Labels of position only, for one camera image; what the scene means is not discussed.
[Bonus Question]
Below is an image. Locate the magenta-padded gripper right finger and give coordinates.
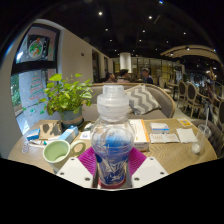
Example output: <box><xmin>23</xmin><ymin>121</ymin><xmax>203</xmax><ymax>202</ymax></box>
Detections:
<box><xmin>126</xmin><ymin>147</ymin><xmax>169</xmax><ymax>189</ymax></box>

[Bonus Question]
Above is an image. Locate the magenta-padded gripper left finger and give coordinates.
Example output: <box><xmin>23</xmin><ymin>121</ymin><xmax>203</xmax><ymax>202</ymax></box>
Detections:
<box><xmin>56</xmin><ymin>146</ymin><xmax>100</xmax><ymax>189</ymax></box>

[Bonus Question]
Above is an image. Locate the clear bottle with blue label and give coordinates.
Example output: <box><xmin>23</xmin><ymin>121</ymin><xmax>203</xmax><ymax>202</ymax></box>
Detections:
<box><xmin>89</xmin><ymin>84</ymin><xmax>136</xmax><ymax>189</ymax></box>

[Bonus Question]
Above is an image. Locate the pale green mug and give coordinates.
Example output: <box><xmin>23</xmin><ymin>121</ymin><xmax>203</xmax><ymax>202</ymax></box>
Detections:
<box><xmin>42</xmin><ymin>139</ymin><xmax>87</xmax><ymax>174</ymax></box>

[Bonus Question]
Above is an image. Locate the white printed paper sheet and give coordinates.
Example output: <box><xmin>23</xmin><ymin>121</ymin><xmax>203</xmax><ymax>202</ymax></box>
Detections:
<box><xmin>148</xmin><ymin>133</ymin><xmax>180</xmax><ymax>144</ymax></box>

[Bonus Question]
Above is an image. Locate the white box with orange edge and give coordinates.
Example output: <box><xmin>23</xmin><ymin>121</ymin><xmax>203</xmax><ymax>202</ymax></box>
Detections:
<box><xmin>128</xmin><ymin>118</ymin><xmax>151</xmax><ymax>153</ymax></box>

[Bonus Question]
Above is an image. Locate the small blue white box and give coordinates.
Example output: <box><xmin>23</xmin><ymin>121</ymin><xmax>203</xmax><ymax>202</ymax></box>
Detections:
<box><xmin>149</xmin><ymin>122</ymin><xmax>171</xmax><ymax>135</ymax></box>

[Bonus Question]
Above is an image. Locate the brown patterned card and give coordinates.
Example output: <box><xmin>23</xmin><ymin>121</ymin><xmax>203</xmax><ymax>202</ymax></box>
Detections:
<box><xmin>38</xmin><ymin>119</ymin><xmax>64</xmax><ymax>140</ymax></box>

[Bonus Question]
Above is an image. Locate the white napkin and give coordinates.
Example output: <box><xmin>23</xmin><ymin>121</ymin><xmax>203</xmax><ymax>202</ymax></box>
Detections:
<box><xmin>175</xmin><ymin>127</ymin><xmax>198</xmax><ymax>144</ymax></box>

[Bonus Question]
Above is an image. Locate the blister pill pack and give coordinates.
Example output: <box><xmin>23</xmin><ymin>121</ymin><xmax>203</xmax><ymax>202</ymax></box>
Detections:
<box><xmin>21</xmin><ymin>141</ymin><xmax>31</xmax><ymax>154</ymax></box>

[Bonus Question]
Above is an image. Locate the blue white carton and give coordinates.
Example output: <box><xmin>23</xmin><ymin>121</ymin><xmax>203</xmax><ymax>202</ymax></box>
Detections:
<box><xmin>25</xmin><ymin>128</ymin><xmax>41</xmax><ymax>142</ymax></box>

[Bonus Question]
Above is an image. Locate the clear plastic cup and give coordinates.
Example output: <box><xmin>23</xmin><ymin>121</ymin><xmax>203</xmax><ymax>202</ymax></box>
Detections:
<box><xmin>190</xmin><ymin>103</ymin><xmax>213</xmax><ymax>155</ymax></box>

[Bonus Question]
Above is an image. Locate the yellow card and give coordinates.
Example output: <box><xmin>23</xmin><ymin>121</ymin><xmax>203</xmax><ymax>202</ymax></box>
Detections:
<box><xmin>177</xmin><ymin>118</ymin><xmax>194</xmax><ymax>128</ymax></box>

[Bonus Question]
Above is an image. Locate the grey white chevron pillow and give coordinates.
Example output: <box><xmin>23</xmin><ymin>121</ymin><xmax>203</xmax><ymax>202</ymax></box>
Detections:
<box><xmin>124</xmin><ymin>83</ymin><xmax>163</xmax><ymax>116</ymax></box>

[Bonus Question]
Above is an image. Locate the potted green plant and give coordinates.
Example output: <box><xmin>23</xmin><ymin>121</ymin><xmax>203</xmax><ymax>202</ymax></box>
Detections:
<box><xmin>39</xmin><ymin>73</ymin><xmax>96</xmax><ymax>129</ymax></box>

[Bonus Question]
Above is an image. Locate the group of wooden chairs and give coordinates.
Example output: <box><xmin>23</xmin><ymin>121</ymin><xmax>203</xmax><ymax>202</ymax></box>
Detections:
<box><xmin>163</xmin><ymin>78</ymin><xmax>224</xmax><ymax>134</ymax></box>

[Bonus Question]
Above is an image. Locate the person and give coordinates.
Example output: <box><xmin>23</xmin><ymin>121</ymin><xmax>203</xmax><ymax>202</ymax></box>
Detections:
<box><xmin>103</xmin><ymin>71</ymin><xmax>116</xmax><ymax>84</ymax></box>
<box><xmin>139</xmin><ymin>67</ymin><xmax>154</xmax><ymax>85</ymax></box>
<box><xmin>116</xmin><ymin>68</ymin><xmax>132</xmax><ymax>84</ymax></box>

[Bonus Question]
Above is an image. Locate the round-print window poster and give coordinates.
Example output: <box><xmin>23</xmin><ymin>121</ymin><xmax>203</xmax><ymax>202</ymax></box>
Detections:
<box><xmin>16</xmin><ymin>33</ymin><xmax>56</xmax><ymax>64</ymax></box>

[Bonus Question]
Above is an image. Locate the group of ceiling lights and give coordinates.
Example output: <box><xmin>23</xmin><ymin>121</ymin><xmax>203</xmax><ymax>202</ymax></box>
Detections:
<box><xmin>96</xmin><ymin>0</ymin><xmax>201</xmax><ymax>54</ymax></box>

